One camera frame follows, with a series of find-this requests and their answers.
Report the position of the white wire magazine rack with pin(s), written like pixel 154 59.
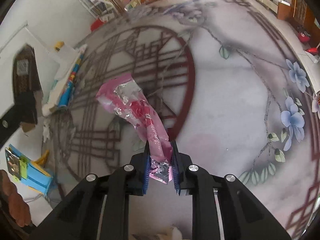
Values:
pixel 99 8

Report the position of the blue yellow plastic toy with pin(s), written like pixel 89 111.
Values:
pixel 29 172

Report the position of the left hand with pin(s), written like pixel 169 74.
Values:
pixel 18 208

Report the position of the dark cigarette box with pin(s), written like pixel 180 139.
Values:
pixel 26 87

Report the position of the pink foil snack wrapper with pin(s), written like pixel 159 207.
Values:
pixel 123 97

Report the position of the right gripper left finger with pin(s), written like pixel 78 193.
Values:
pixel 129 180

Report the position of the red bucket on floor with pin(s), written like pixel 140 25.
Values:
pixel 303 37

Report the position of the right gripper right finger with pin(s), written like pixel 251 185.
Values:
pixel 193 180

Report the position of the white foam block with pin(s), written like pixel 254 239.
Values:
pixel 68 58

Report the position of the floral patterned tablecloth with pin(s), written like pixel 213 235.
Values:
pixel 228 88

